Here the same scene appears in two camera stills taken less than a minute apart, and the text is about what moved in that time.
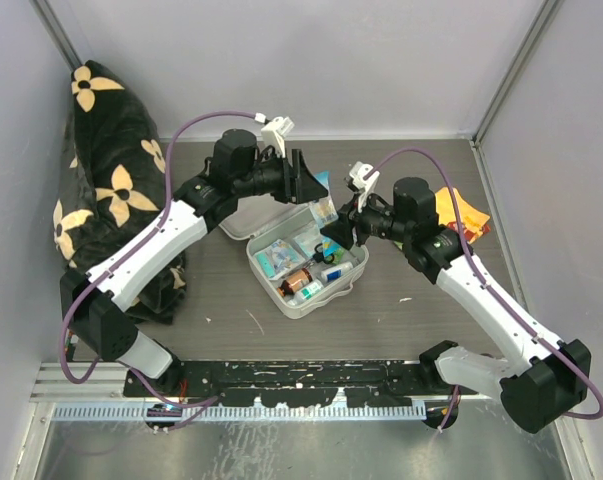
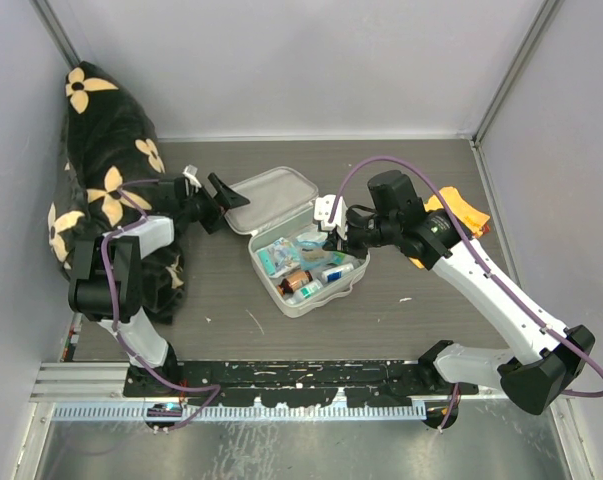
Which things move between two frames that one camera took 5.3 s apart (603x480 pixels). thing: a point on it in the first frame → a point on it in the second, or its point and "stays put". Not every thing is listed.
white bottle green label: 305,293 stays put
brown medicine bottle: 295,282 stays put
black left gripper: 307,187 → 224,197
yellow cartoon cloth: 472,221 stays put
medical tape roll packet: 277,258 stays put
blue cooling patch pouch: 323,177 → 315,262
